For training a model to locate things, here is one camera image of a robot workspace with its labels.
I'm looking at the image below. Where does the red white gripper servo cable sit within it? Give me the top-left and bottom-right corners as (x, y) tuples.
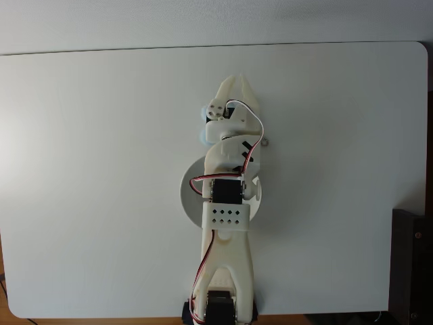
(225, 99), (265, 175)

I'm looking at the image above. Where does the white round bowl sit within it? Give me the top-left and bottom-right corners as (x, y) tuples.
(179, 157), (263, 232)

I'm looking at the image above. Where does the skyblue plush doll with keychain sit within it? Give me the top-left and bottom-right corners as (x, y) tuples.
(198, 104), (271, 147)

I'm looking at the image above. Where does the dark brown cabinet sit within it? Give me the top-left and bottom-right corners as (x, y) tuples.
(391, 208), (433, 325)

